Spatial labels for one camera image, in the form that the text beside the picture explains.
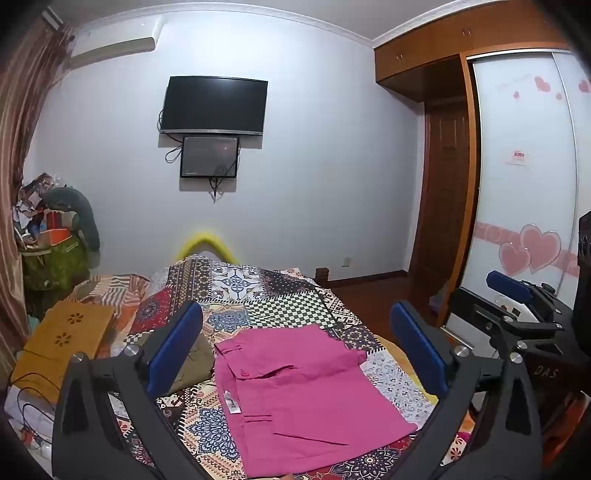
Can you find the pink pants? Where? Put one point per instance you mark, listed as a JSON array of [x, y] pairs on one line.
[[300, 392]]

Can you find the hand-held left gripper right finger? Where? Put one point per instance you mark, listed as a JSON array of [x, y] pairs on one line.
[[418, 350]]

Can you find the green bag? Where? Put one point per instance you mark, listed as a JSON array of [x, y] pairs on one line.
[[51, 267]]

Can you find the yellow foam arch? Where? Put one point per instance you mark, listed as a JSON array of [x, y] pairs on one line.
[[205, 240]]

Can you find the small black wall monitor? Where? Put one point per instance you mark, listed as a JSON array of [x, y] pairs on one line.
[[207, 157]]

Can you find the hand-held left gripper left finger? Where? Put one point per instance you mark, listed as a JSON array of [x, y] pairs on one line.
[[173, 350]]

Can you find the orange patterned bedsheet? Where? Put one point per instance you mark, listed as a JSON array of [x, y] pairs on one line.
[[120, 286]]

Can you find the white air conditioner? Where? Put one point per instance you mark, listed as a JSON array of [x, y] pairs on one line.
[[111, 50]]

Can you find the blue-grey cloth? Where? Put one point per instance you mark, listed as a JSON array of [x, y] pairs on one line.
[[438, 302]]

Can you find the black wall television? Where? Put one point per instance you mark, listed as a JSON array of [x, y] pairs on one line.
[[212, 105]]

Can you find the red and white sticker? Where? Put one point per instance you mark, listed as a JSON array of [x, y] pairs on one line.
[[517, 158]]

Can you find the wooden bed post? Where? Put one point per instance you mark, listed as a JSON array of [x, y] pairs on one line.
[[322, 277]]

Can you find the striped pink curtain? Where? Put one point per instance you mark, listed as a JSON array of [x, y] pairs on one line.
[[23, 115]]

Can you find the olive pants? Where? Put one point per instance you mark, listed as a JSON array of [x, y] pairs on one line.
[[196, 364]]

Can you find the orange embroidered cloth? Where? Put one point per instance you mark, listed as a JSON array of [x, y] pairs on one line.
[[51, 341]]

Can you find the wooden wardrobe with heart doors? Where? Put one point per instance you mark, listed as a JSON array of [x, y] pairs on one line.
[[517, 115]]

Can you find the patchwork blanket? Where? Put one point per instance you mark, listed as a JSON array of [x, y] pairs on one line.
[[258, 295]]

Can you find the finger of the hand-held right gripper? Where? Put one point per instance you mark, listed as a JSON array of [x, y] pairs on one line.
[[510, 285], [475, 309]]

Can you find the brown wooden door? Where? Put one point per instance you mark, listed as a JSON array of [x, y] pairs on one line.
[[445, 194]]

